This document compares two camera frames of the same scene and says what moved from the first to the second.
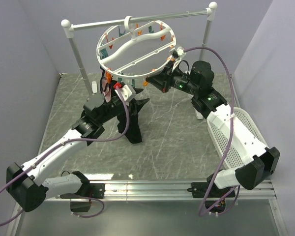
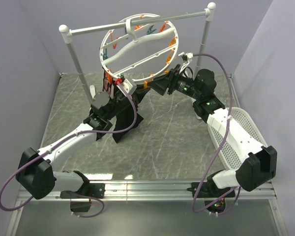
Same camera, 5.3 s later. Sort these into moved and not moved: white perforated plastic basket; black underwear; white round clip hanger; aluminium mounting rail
Moved: black underwear; white round clip hanger
Not moved: aluminium mounting rail; white perforated plastic basket
